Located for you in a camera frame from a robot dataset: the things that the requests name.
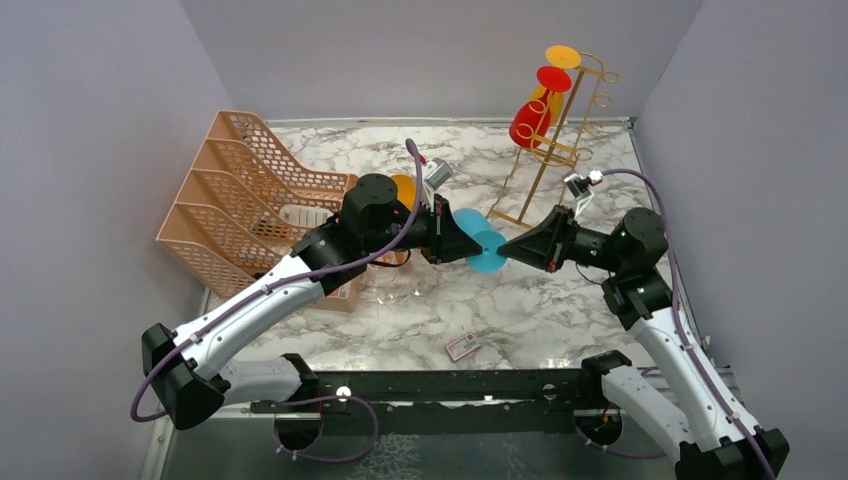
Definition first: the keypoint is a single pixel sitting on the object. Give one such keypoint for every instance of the yellow plastic wine glass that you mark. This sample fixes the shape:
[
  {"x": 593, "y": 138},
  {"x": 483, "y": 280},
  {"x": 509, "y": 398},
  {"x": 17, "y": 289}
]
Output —
[{"x": 406, "y": 190}]

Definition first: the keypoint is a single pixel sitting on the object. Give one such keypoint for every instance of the red white staples box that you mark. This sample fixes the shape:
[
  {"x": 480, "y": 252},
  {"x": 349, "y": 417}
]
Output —
[{"x": 462, "y": 347}]

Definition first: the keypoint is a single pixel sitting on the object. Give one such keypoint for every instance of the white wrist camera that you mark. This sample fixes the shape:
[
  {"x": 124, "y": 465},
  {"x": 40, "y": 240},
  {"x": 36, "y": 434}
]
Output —
[
  {"x": 436, "y": 172},
  {"x": 581, "y": 188}
]

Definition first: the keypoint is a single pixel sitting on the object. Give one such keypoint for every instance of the clear wine glass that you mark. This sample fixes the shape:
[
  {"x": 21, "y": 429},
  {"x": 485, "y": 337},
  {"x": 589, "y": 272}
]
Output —
[
  {"x": 383, "y": 282},
  {"x": 424, "y": 281}
]

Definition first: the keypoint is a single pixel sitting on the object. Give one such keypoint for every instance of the yellow wine glass top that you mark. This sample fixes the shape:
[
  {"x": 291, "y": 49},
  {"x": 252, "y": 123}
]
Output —
[{"x": 553, "y": 79}]

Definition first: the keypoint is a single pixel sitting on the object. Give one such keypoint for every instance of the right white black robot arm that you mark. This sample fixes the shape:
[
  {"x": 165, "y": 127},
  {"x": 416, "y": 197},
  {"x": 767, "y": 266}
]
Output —
[{"x": 705, "y": 430}]

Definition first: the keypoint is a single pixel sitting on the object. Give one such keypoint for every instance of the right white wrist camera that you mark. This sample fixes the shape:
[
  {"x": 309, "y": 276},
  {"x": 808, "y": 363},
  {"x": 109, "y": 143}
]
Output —
[{"x": 581, "y": 188}]

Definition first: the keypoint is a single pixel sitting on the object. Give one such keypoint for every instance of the peach plastic file organizer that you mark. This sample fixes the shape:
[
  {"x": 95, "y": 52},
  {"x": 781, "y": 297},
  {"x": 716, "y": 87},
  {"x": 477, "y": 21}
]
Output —
[{"x": 224, "y": 224}]

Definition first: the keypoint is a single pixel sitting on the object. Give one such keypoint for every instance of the white packaged item card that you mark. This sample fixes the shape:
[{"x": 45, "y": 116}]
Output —
[{"x": 304, "y": 216}]

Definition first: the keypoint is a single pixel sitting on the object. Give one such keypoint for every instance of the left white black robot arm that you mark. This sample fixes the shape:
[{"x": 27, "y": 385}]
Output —
[{"x": 191, "y": 368}]

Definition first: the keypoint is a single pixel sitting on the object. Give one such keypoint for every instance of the red plastic wine glass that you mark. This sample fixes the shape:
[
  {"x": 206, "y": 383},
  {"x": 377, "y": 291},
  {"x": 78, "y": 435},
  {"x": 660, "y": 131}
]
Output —
[{"x": 530, "y": 124}]

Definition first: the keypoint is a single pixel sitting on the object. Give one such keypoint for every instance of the gold wire wine glass rack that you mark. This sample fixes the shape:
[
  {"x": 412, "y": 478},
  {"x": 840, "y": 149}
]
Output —
[{"x": 563, "y": 146}]

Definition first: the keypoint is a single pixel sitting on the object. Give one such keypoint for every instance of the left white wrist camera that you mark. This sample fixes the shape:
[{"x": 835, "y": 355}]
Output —
[{"x": 436, "y": 172}]

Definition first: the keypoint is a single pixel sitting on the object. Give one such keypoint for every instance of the blue plastic wine glass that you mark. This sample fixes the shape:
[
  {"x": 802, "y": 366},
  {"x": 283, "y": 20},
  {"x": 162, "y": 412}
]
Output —
[{"x": 480, "y": 242}]

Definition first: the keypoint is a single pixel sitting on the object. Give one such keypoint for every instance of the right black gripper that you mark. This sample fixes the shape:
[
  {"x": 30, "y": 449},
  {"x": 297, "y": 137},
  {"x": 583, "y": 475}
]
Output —
[{"x": 546, "y": 245}]

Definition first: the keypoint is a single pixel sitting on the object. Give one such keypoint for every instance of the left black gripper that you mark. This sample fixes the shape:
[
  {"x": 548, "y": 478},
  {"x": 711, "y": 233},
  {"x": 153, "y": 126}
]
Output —
[{"x": 446, "y": 240}]

